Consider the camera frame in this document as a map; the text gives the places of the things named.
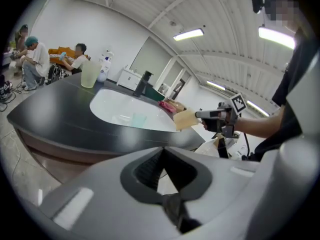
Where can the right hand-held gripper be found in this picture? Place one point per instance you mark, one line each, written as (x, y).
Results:
(231, 120)

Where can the person's head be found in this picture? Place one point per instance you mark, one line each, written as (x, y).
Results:
(282, 7)

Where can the white drawer cabinet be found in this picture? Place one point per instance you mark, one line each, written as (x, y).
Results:
(128, 78)

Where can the person's black shirt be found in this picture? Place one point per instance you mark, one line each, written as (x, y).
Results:
(295, 96)

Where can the ceiling light bar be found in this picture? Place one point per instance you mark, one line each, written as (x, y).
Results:
(276, 37)
(188, 34)
(257, 107)
(215, 85)

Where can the pink cloth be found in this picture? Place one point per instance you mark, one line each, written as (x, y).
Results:
(167, 106)

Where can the white pump soap bottle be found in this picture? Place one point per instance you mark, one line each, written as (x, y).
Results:
(105, 72)

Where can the orange sofa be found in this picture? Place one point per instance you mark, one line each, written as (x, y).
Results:
(56, 51)

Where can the dark vanity cabinet black top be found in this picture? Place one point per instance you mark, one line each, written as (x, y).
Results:
(62, 114)

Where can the yellow sponge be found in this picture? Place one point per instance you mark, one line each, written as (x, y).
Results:
(185, 119)

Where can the dark green bathtub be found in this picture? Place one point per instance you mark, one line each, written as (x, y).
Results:
(155, 94)

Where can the person's right forearm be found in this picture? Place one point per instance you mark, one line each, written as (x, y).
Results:
(257, 125)

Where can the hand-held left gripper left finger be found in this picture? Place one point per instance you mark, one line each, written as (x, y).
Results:
(100, 196)

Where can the translucent teal cup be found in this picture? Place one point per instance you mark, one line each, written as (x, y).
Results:
(139, 121)

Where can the black sink faucet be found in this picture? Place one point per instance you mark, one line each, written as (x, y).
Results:
(141, 86)

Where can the translucent green cup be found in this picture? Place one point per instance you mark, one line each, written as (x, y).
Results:
(90, 75)

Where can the black backpack rig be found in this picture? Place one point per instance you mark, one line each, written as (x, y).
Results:
(55, 74)

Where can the white sink basin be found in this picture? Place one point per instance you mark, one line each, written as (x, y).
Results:
(117, 104)

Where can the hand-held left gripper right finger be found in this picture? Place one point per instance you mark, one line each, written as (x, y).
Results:
(230, 196)

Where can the black head camera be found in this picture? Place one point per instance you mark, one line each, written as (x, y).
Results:
(257, 2)

